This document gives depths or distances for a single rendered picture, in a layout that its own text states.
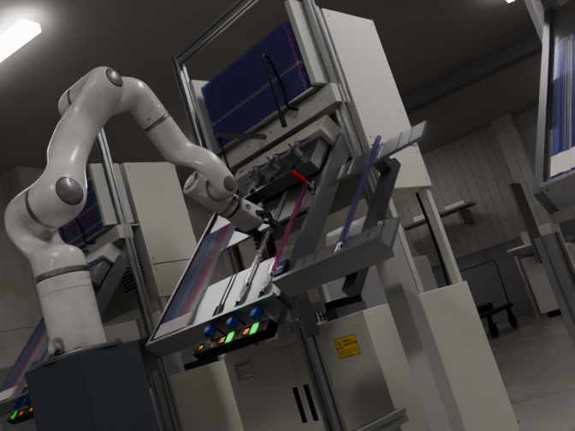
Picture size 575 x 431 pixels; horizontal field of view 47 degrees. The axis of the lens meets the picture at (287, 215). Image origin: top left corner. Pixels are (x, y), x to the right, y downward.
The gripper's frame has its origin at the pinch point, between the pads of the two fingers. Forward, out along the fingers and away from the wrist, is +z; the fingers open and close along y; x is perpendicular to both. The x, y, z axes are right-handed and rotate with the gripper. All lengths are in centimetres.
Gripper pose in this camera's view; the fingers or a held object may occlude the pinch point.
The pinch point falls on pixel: (268, 231)
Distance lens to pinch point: 215.8
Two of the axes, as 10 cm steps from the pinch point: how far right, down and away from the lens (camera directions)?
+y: -6.7, 3.4, 6.6
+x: -1.6, 8.0, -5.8
